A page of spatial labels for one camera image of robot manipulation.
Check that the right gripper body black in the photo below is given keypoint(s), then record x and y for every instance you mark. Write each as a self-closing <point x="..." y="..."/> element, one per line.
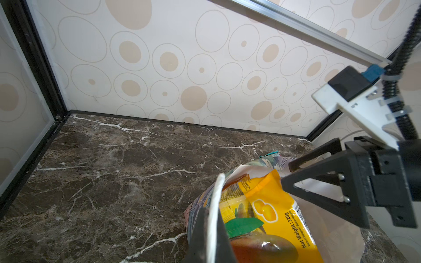
<point x="391" y="177"/>

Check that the black frame post left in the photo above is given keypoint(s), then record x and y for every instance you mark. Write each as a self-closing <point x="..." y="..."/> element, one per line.
<point x="32" y="108"/>

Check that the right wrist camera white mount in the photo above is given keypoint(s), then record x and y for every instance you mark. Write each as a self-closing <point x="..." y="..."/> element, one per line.
<point x="372" y="114"/>

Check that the horizontal aluminium rail back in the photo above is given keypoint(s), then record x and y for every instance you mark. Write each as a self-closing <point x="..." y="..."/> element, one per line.
<point x="315" y="34"/>

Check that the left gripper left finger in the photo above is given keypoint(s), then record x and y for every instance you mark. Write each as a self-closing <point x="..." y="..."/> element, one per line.
<point x="196" y="252"/>

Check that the black frame post right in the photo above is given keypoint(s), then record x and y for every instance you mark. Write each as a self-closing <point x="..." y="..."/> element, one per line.
<point x="329" y="125"/>

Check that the yellow snack bag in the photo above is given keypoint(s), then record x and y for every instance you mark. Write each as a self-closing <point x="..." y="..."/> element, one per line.
<point x="265" y="224"/>

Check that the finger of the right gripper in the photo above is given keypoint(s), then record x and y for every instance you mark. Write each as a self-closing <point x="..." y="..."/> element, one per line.
<point x="333" y="184"/>
<point x="333" y="146"/>

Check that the floral white paper bag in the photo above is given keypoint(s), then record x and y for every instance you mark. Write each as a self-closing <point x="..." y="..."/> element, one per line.
<point x="337" y="240"/>

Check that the black frame post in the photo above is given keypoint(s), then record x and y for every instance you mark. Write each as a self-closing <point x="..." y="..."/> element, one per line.
<point x="32" y="108"/>
<point x="329" y="125"/>

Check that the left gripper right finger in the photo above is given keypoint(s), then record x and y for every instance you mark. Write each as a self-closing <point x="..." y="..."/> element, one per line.
<point x="224" y="251"/>

